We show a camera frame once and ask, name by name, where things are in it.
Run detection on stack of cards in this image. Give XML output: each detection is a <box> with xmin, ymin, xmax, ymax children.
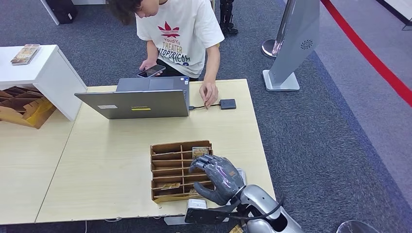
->
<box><xmin>10</xmin><ymin>43</ymin><xmax>40</xmax><ymax>66</ymax></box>

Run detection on person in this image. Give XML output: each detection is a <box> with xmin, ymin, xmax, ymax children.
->
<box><xmin>107</xmin><ymin>0</ymin><xmax>225</xmax><ymax>109</ymax></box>

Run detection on black box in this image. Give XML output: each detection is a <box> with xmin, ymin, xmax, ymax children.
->
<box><xmin>46</xmin><ymin>0</ymin><xmax>78</xmax><ymax>24</ymax></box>

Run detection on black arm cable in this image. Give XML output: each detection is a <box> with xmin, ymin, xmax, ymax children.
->
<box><xmin>219</xmin><ymin>196</ymin><xmax>286</xmax><ymax>222</ymax></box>

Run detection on grey laptop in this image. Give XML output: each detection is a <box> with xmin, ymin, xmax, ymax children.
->
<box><xmin>74</xmin><ymin>76</ymin><xmax>190</xmax><ymax>120</ymax></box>

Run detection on grey kiosk stand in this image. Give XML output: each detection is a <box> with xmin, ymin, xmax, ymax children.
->
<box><xmin>262</xmin><ymin>0</ymin><xmax>321</xmax><ymax>92</ymax></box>

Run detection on white bar under desk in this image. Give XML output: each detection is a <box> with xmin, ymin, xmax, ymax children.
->
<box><xmin>163</xmin><ymin>216</ymin><xmax>188</xmax><ymax>226</ymax></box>

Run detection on chrome stanchion post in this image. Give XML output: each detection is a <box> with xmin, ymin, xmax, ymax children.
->
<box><xmin>261</xmin><ymin>0</ymin><xmax>297</xmax><ymax>59</ymax></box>

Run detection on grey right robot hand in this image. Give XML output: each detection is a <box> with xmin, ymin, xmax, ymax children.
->
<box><xmin>189</xmin><ymin>154</ymin><xmax>246</xmax><ymax>206</ymax></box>

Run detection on red barrier belt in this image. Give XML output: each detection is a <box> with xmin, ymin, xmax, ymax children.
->
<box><xmin>321</xmin><ymin>0</ymin><xmax>412</xmax><ymax>107</ymax></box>

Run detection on small black card reader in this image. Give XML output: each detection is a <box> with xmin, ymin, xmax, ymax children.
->
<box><xmin>220</xmin><ymin>99</ymin><xmax>237</xmax><ymax>111</ymax></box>

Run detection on black robot legs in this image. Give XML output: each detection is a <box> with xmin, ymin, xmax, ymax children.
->
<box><xmin>219</xmin><ymin>0</ymin><xmax>240</xmax><ymax>35</ymax></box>

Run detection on person's right hand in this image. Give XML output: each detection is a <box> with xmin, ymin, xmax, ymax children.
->
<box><xmin>139</xmin><ymin>59</ymin><xmax>162</xmax><ymax>76</ymax></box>

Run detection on person's left hand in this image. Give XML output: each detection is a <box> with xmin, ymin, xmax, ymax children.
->
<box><xmin>199</xmin><ymin>81</ymin><xmax>220</xmax><ymax>109</ymax></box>

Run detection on white furniture frame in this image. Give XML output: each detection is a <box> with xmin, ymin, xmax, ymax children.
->
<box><xmin>40</xmin><ymin>0</ymin><xmax>108</xmax><ymax>25</ymax></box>

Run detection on clear round object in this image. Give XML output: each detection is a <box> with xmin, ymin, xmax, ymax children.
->
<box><xmin>335</xmin><ymin>220</ymin><xmax>382</xmax><ymax>233</ymax></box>

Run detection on spare wooden card organizer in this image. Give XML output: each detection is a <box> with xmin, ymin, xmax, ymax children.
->
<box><xmin>0</xmin><ymin>85</ymin><xmax>57</xmax><ymax>130</ymax></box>

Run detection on white side table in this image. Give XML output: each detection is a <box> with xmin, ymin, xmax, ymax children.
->
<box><xmin>0</xmin><ymin>44</ymin><xmax>87</xmax><ymax>121</ymax></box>

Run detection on black smartphone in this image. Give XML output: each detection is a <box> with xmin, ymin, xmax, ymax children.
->
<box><xmin>137</xmin><ymin>65</ymin><xmax>167</xmax><ymax>79</ymax></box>

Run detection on white flat device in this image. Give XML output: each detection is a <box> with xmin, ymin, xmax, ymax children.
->
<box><xmin>236</xmin><ymin>167</ymin><xmax>248</xmax><ymax>187</ymax></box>

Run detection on black card reader cable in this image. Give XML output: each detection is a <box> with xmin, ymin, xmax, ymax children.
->
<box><xmin>189</xmin><ymin>103</ymin><xmax>221</xmax><ymax>111</ymax></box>

